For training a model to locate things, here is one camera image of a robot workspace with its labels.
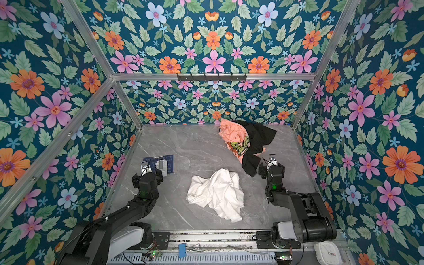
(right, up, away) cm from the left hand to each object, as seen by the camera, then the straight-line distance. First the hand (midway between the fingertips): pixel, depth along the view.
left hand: (148, 167), depth 85 cm
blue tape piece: (+21, -35, -13) cm, 43 cm away
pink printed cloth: (+48, +16, +18) cm, 54 cm away
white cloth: (+39, -11, -5) cm, 40 cm away
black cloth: (+63, +17, +22) cm, 69 cm away
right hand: (+66, +2, +6) cm, 67 cm away
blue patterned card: (+5, +3, +17) cm, 18 cm away
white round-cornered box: (+83, -33, -17) cm, 91 cm away
